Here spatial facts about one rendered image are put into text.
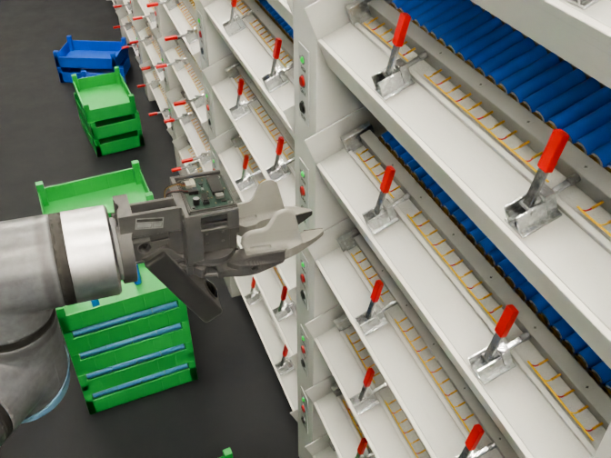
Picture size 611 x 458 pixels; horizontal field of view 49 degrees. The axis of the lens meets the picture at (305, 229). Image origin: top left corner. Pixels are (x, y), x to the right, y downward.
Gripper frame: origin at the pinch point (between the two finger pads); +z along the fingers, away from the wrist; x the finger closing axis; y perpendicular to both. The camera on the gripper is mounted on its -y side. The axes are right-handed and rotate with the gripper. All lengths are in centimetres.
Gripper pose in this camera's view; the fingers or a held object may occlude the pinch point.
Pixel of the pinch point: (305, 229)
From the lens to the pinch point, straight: 73.5
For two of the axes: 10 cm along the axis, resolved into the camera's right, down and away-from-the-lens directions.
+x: -3.6, -6.0, 7.2
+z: 9.3, -1.8, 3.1
